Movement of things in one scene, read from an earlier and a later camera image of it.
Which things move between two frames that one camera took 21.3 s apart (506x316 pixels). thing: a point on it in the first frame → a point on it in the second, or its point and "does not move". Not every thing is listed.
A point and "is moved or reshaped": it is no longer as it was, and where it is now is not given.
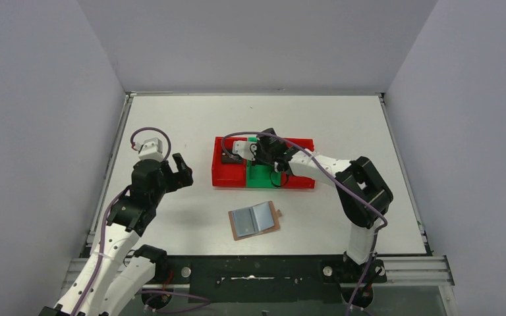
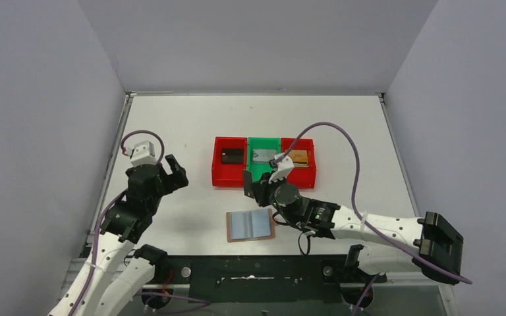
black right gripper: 258,151 → 257,189
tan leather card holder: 254,220 is moved or reshaped
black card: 225,158 does not move
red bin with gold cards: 292,182 does not move
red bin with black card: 228,175 does not move
